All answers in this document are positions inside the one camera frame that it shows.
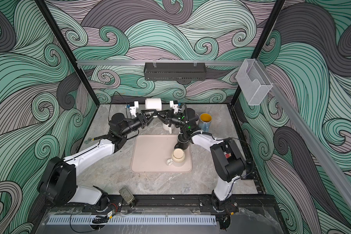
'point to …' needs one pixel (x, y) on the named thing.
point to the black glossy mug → (181, 144)
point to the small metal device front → (126, 195)
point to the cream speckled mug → (178, 158)
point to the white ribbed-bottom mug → (166, 127)
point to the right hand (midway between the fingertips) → (155, 114)
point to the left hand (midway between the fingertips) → (157, 113)
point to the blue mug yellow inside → (205, 122)
